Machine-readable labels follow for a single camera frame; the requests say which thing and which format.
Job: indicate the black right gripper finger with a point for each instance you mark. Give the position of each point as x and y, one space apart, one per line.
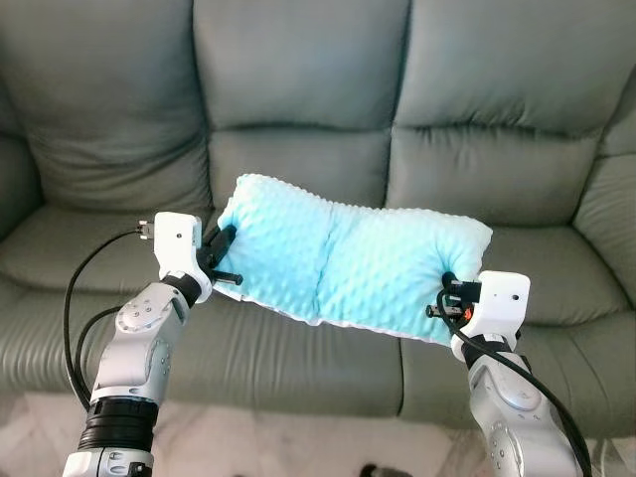
450 279

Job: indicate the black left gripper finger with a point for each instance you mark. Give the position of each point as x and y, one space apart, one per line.
224 241

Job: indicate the teal dotted pillow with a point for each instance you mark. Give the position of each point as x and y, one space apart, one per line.
348 258

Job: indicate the grey-green leather sofa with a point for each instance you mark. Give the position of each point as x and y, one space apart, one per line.
298 79

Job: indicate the silver right robot leg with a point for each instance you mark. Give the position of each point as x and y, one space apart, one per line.
383 470

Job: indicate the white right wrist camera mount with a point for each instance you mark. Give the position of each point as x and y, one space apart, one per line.
502 298

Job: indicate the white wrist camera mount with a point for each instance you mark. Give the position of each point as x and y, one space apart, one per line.
179 243
502 298

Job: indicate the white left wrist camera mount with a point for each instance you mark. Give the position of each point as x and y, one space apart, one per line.
179 243

